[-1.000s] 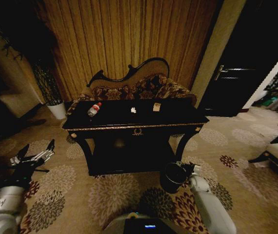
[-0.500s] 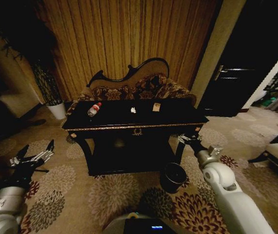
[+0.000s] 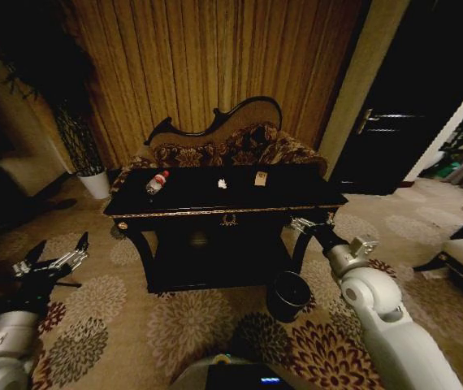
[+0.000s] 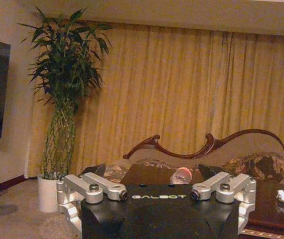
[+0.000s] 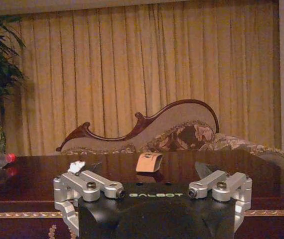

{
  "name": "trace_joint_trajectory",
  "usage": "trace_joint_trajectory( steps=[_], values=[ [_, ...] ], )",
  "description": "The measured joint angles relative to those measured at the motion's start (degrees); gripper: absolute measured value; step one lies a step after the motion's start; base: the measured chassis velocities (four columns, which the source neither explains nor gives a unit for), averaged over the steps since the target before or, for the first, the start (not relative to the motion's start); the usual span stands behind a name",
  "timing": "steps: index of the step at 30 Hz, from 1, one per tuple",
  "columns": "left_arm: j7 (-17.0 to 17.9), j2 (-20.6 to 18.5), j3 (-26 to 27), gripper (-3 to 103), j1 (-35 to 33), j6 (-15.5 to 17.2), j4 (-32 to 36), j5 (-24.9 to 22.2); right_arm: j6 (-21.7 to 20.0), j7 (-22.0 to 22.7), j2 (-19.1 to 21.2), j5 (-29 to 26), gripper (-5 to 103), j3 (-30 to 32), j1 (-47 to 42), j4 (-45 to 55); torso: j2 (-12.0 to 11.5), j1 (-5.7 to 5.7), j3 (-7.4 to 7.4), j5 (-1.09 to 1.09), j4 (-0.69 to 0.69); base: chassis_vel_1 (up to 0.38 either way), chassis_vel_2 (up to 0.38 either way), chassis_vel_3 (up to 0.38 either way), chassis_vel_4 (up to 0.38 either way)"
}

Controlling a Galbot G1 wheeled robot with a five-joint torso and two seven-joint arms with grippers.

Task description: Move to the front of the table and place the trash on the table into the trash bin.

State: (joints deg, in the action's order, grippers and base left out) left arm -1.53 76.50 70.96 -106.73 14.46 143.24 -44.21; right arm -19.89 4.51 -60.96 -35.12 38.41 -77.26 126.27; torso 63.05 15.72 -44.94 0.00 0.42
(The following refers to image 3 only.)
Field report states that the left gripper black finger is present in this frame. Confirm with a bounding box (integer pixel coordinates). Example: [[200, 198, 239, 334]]
[[11, 239, 49, 278], [48, 231, 91, 272]]

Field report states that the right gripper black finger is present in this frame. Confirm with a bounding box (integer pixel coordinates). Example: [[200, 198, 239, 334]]
[[289, 216, 314, 236]]

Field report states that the black round trash bin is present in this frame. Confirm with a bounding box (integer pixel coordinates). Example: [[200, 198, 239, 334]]
[[266, 271, 312, 324]]

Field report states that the white plant pot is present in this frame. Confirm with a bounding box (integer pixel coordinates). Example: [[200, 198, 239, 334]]
[[77, 170, 112, 201]]

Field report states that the black console table gold trim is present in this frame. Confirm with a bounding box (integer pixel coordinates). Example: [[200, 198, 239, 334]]
[[102, 166, 349, 296]]

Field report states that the beige armchair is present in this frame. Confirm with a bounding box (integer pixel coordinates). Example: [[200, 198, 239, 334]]
[[0, 152, 73, 206]]

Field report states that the clear plastic bottle red cap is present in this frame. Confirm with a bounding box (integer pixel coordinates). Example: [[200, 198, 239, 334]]
[[145, 170, 171, 197]]

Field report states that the tall dark leafy plant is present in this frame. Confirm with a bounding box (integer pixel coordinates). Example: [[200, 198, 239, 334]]
[[0, 7, 107, 176]]

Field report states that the curved dark-framed chaise sofa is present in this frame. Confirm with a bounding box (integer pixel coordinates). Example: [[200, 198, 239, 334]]
[[111, 95, 331, 197]]

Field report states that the dark wooden door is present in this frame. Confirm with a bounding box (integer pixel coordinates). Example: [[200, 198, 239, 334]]
[[328, 0, 463, 197]]

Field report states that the white robot front shell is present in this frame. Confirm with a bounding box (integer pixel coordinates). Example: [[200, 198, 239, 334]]
[[169, 353, 310, 390]]

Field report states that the golden pleated curtain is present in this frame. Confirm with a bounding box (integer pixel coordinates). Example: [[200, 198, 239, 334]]
[[63, 0, 363, 171]]

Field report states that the brass door handle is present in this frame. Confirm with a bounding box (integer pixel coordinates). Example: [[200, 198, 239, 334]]
[[358, 108, 381, 133]]

